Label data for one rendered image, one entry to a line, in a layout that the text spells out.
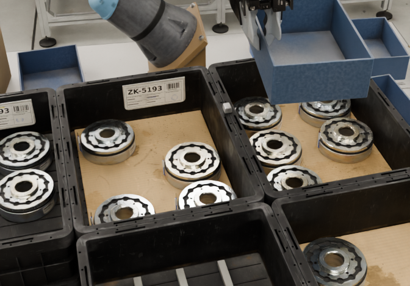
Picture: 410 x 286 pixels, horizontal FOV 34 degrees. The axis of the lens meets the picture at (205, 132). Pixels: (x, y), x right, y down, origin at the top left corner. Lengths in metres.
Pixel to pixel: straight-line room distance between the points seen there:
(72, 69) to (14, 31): 1.68
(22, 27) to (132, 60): 1.72
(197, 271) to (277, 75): 0.34
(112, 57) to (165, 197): 0.70
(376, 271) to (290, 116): 0.42
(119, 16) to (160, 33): 0.10
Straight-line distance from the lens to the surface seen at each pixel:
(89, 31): 3.38
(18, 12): 3.63
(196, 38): 1.54
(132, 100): 1.36
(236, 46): 1.86
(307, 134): 1.35
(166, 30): 1.53
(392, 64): 1.75
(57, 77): 1.78
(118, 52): 1.86
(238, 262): 1.11
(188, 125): 1.36
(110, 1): 1.49
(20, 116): 1.35
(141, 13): 1.51
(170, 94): 1.36
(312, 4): 1.17
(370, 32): 1.92
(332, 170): 1.28
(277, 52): 1.13
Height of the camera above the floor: 1.67
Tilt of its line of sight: 39 degrees down
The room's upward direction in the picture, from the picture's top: 1 degrees counter-clockwise
